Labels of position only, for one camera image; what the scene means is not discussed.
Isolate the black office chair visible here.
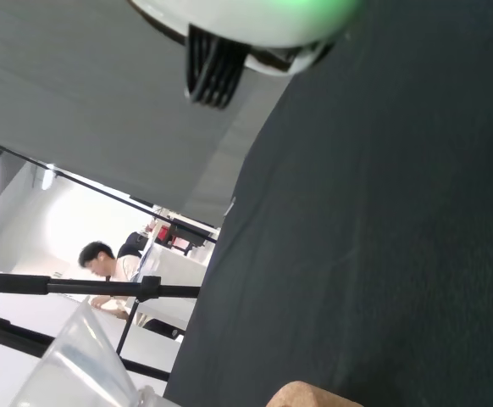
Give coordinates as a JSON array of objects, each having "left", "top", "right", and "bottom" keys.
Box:
[{"left": 117, "top": 231, "right": 151, "bottom": 259}]

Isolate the thin black rail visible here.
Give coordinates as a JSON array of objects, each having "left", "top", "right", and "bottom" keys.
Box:
[{"left": 0, "top": 136, "right": 221, "bottom": 245}]

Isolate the black tripod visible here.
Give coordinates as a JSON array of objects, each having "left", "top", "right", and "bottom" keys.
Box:
[{"left": 0, "top": 270, "right": 203, "bottom": 385}]

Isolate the black bench cloth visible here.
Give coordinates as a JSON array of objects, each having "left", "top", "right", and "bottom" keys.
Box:
[{"left": 163, "top": 0, "right": 493, "bottom": 407}]

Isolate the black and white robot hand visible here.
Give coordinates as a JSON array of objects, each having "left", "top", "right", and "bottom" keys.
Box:
[{"left": 127, "top": 0, "right": 366, "bottom": 110}]

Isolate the person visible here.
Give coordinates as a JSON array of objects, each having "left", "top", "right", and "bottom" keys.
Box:
[{"left": 78, "top": 240, "right": 146, "bottom": 320}]

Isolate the brown cork ring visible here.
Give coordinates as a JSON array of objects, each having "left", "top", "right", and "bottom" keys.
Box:
[{"left": 267, "top": 380, "right": 357, "bottom": 407}]

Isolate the clear plastic funnel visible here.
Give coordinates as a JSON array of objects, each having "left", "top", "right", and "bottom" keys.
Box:
[{"left": 8, "top": 295, "right": 146, "bottom": 407}]

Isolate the small round-bottom glass flask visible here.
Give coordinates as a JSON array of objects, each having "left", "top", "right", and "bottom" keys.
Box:
[{"left": 134, "top": 384, "right": 167, "bottom": 407}]

